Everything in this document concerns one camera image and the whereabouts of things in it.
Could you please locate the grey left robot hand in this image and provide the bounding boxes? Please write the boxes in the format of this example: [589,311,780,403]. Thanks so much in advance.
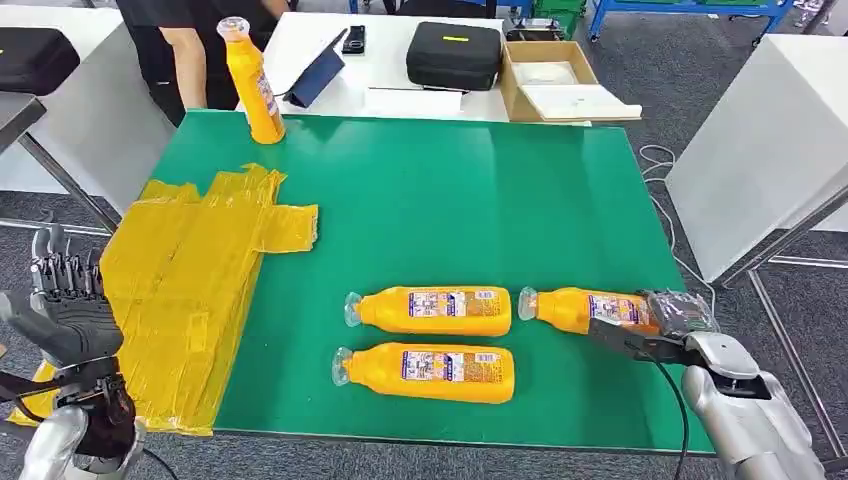
[0,223,125,372]

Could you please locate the cardboard box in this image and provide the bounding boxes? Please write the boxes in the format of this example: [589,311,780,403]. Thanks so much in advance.
[499,40,601,125]

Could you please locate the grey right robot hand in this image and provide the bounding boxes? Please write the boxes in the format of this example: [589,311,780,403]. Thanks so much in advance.
[639,289,721,339]

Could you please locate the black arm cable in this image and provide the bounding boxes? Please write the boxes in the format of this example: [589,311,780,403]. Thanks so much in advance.
[652,360,692,480]
[140,447,181,480]

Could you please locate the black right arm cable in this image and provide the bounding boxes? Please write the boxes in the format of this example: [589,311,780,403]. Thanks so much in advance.
[652,360,692,480]

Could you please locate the black zip case yellow tag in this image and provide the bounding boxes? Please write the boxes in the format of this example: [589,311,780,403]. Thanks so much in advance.
[405,21,503,92]

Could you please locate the white paper sheet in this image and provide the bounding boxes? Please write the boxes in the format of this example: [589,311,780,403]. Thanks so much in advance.
[362,87,464,118]

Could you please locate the green table mat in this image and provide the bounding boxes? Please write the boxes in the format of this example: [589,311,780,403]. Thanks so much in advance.
[148,109,715,457]

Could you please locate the yellow plastic sheet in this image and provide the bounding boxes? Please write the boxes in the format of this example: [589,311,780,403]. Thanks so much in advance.
[6,162,320,439]

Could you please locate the person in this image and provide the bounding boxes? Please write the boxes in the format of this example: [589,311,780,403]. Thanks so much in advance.
[115,0,293,127]

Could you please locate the white table with tablet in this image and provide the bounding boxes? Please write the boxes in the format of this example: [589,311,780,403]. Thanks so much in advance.
[236,11,511,124]

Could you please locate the white foam pad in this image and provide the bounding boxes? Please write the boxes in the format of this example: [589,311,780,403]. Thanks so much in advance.
[513,61,581,87]

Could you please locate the white sheet on box flap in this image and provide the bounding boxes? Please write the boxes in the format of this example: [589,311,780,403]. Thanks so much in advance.
[521,84,644,123]

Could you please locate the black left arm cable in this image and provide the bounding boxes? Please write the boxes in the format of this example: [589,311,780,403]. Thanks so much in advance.
[140,447,181,480]

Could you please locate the orange drink bottle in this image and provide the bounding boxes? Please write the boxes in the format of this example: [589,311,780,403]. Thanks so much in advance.
[331,342,517,405]
[343,286,513,338]
[517,286,664,338]
[216,16,287,146]

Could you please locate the grey metal table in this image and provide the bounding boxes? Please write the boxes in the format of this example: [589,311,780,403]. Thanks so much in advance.
[0,92,122,238]

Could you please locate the small black device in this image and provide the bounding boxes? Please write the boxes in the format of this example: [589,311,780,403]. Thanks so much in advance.
[506,17,566,42]

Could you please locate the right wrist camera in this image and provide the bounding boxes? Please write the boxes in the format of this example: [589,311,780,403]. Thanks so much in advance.
[586,316,705,366]

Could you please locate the plain black zip case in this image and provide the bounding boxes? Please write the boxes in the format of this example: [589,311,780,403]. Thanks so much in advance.
[0,27,82,98]

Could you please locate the green crate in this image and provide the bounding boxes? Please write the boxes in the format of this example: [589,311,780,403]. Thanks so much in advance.
[533,0,588,38]

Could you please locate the large white table metal legs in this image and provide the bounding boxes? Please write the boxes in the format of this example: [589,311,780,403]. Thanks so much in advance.
[664,33,848,458]

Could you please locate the blue metal frame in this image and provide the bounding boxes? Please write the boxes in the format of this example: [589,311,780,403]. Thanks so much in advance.
[588,0,795,42]

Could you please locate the tablet in blue case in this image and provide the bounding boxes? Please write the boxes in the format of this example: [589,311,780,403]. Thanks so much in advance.
[286,28,349,109]

